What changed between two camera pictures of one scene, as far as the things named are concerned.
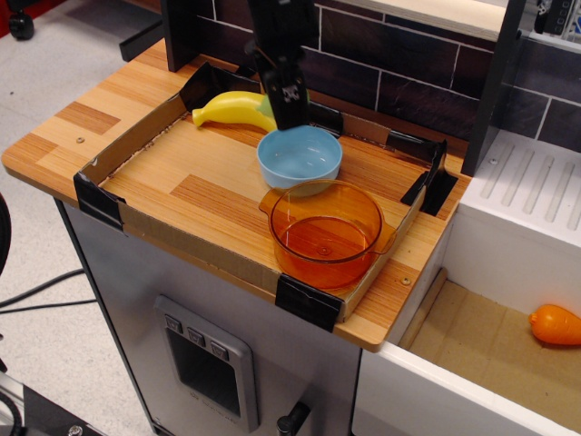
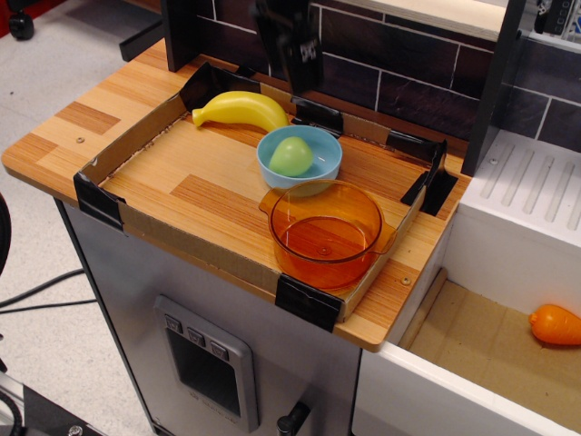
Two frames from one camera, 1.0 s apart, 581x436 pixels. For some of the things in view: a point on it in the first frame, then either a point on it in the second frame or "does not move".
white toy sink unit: (461, 358) does not move
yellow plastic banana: (240, 106) does not move
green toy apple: (264, 104) to (292, 156)
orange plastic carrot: (554, 324) does not move
